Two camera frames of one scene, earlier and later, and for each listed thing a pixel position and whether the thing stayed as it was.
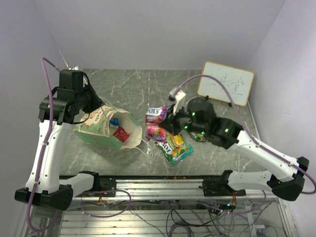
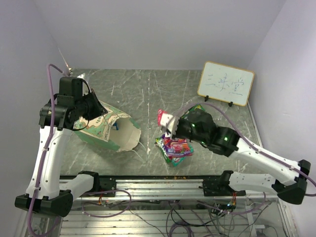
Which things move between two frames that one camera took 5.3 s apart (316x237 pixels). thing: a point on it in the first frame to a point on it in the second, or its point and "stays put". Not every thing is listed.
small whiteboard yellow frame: [239, 82] stays put
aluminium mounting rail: [165, 189] stays put
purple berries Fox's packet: [154, 116] to [177, 147]
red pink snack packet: [121, 135] to [160, 113]
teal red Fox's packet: [182, 156] stays put
